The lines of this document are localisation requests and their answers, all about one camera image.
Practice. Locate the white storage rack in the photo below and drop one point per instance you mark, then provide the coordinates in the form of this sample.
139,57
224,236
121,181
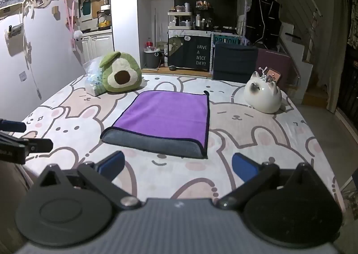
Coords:
179,20

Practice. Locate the white staircase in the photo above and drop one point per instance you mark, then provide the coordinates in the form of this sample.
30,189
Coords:
300,55

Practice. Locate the black hanging jacket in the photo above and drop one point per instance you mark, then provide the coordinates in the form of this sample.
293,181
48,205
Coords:
263,20

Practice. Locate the white cat plush toy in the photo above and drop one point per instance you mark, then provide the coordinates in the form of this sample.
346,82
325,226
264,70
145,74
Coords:
261,95

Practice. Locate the clear plastic bag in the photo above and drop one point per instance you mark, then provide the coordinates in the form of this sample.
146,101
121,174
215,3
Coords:
93,79

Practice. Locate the purple board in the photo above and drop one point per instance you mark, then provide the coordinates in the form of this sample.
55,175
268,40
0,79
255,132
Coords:
275,66

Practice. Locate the avocado plush toy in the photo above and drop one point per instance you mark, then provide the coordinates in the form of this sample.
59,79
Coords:
120,73

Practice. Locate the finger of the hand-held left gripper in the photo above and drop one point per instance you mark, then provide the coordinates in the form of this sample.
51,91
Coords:
12,125
36,145

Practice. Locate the white kitchen cabinet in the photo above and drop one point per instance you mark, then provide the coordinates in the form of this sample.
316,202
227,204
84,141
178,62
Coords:
96,44

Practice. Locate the bunny printed bed sheet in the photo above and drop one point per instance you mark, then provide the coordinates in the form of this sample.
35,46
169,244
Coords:
179,142

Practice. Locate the black printed cloth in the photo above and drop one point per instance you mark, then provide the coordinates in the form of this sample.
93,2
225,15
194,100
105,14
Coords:
189,52

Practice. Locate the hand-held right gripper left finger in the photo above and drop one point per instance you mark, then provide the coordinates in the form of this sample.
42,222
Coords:
112,163

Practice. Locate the dark grey trash bin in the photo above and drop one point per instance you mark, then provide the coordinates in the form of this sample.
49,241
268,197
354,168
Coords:
153,58

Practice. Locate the purple and grey towel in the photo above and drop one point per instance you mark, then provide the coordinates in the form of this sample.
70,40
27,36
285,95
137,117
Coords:
165,119

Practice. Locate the dark blue chair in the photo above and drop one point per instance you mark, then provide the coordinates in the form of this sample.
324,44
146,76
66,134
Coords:
234,61

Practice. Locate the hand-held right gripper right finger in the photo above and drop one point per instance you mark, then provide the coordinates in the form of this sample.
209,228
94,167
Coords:
244,165

